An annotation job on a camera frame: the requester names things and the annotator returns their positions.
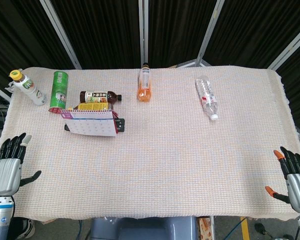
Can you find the right robot hand, orange fingertips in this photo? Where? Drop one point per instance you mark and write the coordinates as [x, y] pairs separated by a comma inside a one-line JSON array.
[[298, 190]]

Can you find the left robot hand, black fingers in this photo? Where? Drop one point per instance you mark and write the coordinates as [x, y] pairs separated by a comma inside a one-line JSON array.
[[5, 172]]

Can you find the spiral desk calendar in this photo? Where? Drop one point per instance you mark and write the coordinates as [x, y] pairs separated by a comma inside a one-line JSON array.
[[90, 123]]

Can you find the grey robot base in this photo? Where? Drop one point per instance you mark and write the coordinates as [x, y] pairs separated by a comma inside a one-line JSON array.
[[145, 228]]

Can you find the small black floor object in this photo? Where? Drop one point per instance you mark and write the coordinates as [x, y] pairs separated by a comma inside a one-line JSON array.
[[260, 228]]

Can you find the black and white shoe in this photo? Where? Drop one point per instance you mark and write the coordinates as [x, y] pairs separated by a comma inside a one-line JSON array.
[[26, 228]]

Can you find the white tea bottle, yellow cap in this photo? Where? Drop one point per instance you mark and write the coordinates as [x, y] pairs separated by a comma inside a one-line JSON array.
[[30, 87]]

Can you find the green cylindrical snack can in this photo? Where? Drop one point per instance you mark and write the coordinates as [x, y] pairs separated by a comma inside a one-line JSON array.
[[59, 92]]

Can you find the orange patterned box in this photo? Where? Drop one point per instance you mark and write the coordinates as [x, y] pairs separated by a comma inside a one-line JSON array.
[[205, 228]]

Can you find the dark tea bottle, black cap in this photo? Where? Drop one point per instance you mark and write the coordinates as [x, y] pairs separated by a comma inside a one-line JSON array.
[[97, 97]]

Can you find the small black device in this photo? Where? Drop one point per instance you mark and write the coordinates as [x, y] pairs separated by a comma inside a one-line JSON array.
[[121, 125]]

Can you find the clear water bottle, white cap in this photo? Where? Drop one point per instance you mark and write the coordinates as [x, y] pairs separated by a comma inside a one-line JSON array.
[[207, 96]]

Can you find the woven beige tablecloth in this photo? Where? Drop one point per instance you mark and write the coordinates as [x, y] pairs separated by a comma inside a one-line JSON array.
[[165, 155]]

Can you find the orange drink bottle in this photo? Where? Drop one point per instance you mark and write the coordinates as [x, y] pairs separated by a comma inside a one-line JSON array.
[[144, 85]]

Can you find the black folding screen, metal frames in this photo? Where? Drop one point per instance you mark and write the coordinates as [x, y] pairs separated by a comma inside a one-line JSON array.
[[102, 30]]

